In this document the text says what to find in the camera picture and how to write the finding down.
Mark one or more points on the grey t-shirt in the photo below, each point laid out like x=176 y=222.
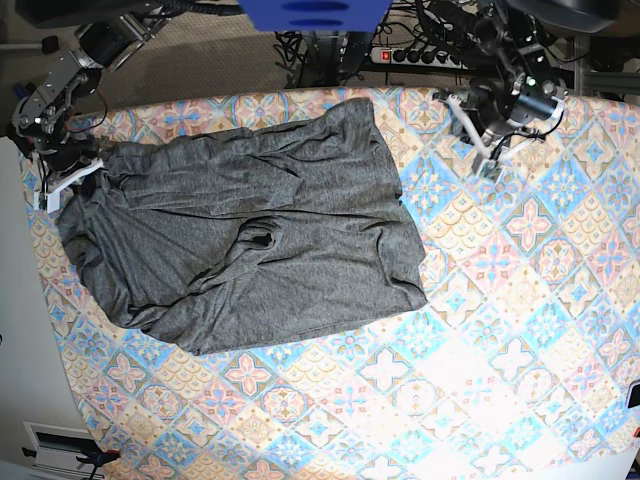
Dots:
x=240 y=238

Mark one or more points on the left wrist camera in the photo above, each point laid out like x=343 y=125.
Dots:
x=487 y=168

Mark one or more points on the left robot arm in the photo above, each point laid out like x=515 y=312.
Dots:
x=510 y=33

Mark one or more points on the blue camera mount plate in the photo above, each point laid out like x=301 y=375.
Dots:
x=315 y=15

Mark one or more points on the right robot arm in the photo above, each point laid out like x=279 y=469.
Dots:
x=108 y=33

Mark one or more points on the blue black clamp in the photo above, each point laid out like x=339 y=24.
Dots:
x=71 y=465

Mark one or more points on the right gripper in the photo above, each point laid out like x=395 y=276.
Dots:
x=66 y=164

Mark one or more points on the patterned tablecloth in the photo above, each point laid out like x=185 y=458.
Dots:
x=521 y=360

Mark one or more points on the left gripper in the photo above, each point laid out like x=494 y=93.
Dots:
x=499 y=122

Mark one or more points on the white power strip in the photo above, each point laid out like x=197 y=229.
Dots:
x=423 y=57

